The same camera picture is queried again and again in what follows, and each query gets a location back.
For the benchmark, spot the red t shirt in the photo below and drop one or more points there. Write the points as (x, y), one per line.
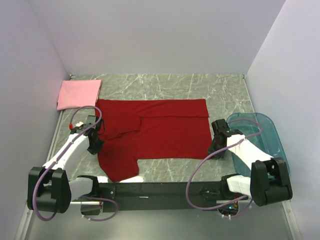
(151, 129)

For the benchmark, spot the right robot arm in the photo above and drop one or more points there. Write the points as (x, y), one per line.
(269, 180)

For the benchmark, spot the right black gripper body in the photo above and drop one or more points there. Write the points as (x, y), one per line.
(215, 148)

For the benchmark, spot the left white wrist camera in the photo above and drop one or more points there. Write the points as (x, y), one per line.
(78, 124)

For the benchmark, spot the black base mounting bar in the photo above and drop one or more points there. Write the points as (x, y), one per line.
(136, 196)

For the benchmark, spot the folded pink t shirt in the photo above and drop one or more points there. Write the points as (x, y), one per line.
(78, 93)

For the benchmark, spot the teal transparent plastic bin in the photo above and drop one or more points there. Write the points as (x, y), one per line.
(263, 144)

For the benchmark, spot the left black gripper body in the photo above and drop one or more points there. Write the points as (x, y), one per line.
(94, 145)

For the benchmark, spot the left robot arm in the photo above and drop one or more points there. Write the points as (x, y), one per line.
(49, 188)

